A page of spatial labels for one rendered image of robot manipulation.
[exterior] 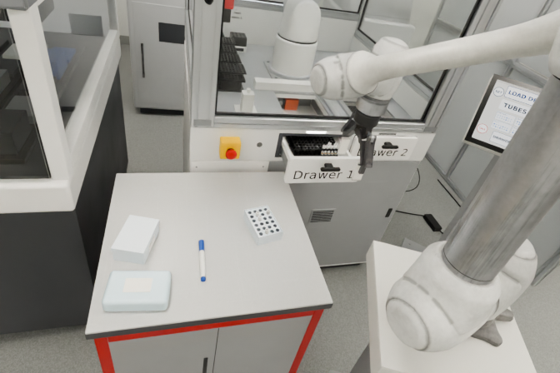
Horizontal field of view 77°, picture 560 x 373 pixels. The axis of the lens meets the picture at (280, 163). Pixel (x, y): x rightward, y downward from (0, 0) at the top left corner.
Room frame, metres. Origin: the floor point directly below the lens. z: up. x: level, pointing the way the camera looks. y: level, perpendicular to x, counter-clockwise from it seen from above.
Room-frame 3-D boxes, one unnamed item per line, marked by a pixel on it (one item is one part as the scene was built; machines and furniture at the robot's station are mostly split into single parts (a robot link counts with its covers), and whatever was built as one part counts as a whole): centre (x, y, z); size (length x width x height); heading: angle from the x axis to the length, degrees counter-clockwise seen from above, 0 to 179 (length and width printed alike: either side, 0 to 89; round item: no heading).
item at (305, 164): (1.05, -0.16, 0.87); 0.29 x 0.02 x 0.11; 111
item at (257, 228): (0.81, 0.01, 0.78); 0.12 x 0.08 x 0.04; 33
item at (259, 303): (0.76, 0.16, 0.38); 0.62 x 0.58 x 0.76; 111
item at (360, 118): (0.97, -0.22, 1.13); 0.08 x 0.07 x 0.09; 20
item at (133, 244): (0.64, 0.35, 0.79); 0.13 x 0.09 x 0.05; 4
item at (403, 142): (1.29, -0.41, 0.87); 0.29 x 0.02 x 0.11; 111
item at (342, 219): (1.65, 0.01, 0.40); 1.03 x 0.95 x 0.80; 111
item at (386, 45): (0.96, -0.22, 1.31); 0.13 x 0.11 x 0.16; 129
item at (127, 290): (0.49, 0.28, 0.78); 0.15 x 0.10 x 0.04; 104
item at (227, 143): (1.05, 0.19, 0.88); 0.07 x 0.05 x 0.07; 111
